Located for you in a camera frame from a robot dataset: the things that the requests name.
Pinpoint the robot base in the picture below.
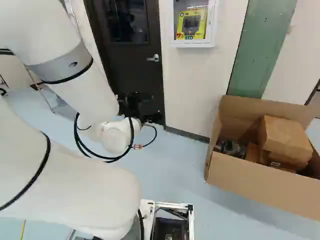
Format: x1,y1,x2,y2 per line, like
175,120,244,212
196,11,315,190
67,198,195,240

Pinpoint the small closed cardboard box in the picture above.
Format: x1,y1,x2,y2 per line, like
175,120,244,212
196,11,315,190
258,114,314,170

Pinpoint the large open cardboard box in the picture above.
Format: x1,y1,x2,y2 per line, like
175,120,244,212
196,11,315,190
203,94,320,223

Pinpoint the white wall cabinet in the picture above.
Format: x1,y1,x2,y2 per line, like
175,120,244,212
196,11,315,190
169,0,217,48

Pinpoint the dark brown door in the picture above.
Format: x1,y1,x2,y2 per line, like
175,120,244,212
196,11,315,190
83,0,166,125

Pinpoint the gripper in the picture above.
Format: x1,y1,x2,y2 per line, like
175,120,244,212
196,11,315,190
117,91,163,124

